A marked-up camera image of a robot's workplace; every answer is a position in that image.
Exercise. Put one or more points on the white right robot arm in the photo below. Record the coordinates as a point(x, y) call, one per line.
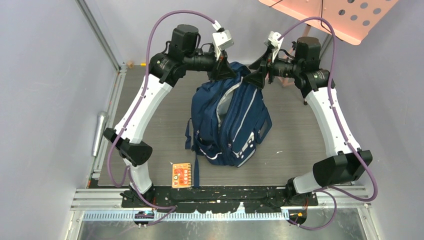
point(346, 161)

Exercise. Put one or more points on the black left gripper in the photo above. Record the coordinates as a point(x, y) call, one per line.
point(223, 69)

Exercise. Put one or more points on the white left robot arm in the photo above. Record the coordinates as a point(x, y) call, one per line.
point(182, 53)

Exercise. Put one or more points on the pink music stand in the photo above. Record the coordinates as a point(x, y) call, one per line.
point(347, 20)

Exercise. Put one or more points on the navy blue backpack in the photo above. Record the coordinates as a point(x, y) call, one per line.
point(228, 120)

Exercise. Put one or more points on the orange spiral notepad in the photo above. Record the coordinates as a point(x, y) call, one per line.
point(181, 175)

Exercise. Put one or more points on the silver metal cylinder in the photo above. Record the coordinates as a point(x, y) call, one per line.
point(102, 119)

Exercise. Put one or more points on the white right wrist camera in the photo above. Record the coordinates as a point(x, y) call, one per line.
point(274, 42)

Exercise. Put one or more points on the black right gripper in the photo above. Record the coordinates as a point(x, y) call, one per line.
point(258, 78)

